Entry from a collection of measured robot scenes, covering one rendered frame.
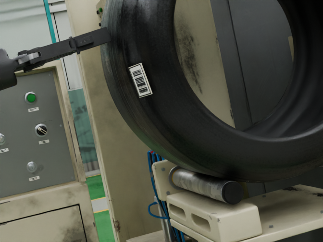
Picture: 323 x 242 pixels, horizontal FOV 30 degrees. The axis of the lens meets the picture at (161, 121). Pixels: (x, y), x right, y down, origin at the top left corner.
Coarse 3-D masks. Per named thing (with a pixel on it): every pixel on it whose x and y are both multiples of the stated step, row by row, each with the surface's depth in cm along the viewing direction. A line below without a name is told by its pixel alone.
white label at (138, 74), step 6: (132, 66) 111; (138, 66) 109; (132, 72) 111; (138, 72) 110; (144, 72) 109; (138, 78) 111; (144, 78) 109; (138, 84) 111; (144, 84) 110; (138, 90) 112; (144, 90) 111; (150, 90) 109; (144, 96) 111
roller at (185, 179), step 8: (176, 176) 145; (184, 176) 140; (192, 176) 135; (200, 176) 131; (208, 176) 128; (176, 184) 146; (184, 184) 139; (192, 184) 133; (200, 184) 128; (208, 184) 124; (216, 184) 120; (224, 184) 117; (232, 184) 116; (200, 192) 129; (208, 192) 124; (216, 192) 119; (224, 192) 116; (232, 192) 116; (240, 192) 117; (224, 200) 116; (232, 200) 116; (240, 200) 117
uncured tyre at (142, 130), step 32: (128, 0) 112; (160, 0) 110; (288, 0) 148; (320, 0) 147; (128, 32) 112; (160, 32) 110; (320, 32) 149; (128, 64) 112; (160, 64) 110; (320, 64) 149; (128, 96) 116; (160, 96) 111; (192, 96) 111; (288, 96) 148; (320, 96) 147; (160, 128) 114; (192, 128) 112; (224, 128) 113; (256, 128) 146; (288, 128) 147; (320, 128) 118; (192, 160) 117; (224, 160) 115; (256, 160) 115; (288, 160) 117; (320, 160) 121
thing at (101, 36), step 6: (96, 30) 119; (102, 30) 119; (78, 36) 118; (84, 36) 118; (96, 36) 119; (102, 36) 119; (108, 36) 119; (96, 42) 119; (102, 42) 119; (84, 48) 118
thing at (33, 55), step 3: (30, 54) 110; (33, 54) 110; (36, 54) 110; (24, 57) 111; (27, 57) 110; (30, 57) 110; (33, 57) 110; (36, 57) 110; (18, 60) 112; (21, 60) 112; (24, 60) 111; (27, 60) 111
